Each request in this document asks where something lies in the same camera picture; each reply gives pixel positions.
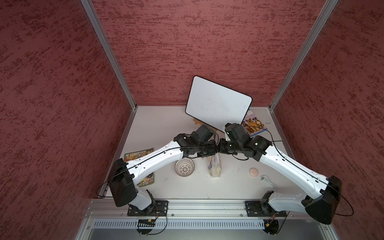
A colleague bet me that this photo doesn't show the clear oats bag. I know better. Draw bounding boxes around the clear oats bag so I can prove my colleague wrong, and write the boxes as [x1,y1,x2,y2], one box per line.
[207,153,222,178]

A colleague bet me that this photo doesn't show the pink round puff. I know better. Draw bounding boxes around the pink round puff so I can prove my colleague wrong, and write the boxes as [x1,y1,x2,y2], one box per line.
[249,168,259,178]

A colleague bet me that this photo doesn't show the colourful magazine right back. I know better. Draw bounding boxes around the colourful magazine right back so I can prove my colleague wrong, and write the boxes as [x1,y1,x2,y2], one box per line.
[242,110,267,137]

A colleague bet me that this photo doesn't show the aluminium front rail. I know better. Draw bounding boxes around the aluminium front rail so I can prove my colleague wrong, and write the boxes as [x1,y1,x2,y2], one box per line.
[85,199,311,220]

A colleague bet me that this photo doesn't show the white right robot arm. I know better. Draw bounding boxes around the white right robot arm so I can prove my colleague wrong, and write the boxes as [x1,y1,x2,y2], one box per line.
[219,123,342,225]

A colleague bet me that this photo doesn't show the white coiled cable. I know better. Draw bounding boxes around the white coiled cable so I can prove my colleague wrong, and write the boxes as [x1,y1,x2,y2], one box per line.
[259,174,279,190]

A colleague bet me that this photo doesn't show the white board black rim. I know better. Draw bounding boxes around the white board black rim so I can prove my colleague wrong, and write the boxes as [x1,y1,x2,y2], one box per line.
[185,76,253,131]

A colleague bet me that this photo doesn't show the patterned white breakfast bowl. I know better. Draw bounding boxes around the patterned white breakfast bowl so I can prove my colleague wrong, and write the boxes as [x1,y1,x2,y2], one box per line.
[175,158,195,177]

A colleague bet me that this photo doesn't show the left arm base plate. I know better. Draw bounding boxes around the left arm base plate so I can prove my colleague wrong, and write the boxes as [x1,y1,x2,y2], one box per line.
[127,200,169,217]

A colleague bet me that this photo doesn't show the right aluminium corner post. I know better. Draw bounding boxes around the right aluminium corner post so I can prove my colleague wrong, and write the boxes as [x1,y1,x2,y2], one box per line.
[269,0,339,112]

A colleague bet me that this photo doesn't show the wooden easel stand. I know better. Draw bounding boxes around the wooden easel stand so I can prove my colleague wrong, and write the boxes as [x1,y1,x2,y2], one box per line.
[193,118,218,133]

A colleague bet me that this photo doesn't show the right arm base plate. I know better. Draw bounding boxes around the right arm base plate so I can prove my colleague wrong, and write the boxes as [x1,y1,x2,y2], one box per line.
[244,201,287,218]

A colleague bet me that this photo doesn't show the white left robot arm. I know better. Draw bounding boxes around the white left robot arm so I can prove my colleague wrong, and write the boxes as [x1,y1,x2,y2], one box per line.
[107,125,216,212]

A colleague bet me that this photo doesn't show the aluminium corner post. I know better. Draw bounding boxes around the aluminium corner post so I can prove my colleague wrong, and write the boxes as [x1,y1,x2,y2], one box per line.
[269,0,339,112]
[81,0,137,112]

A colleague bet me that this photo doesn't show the left aluminium corner post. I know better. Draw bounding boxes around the left aluminium corner post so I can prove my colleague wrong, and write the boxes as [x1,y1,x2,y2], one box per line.
[81,0,137,112]

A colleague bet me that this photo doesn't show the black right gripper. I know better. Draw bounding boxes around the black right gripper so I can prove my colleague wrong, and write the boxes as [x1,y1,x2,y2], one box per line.
[215,137,243,154]

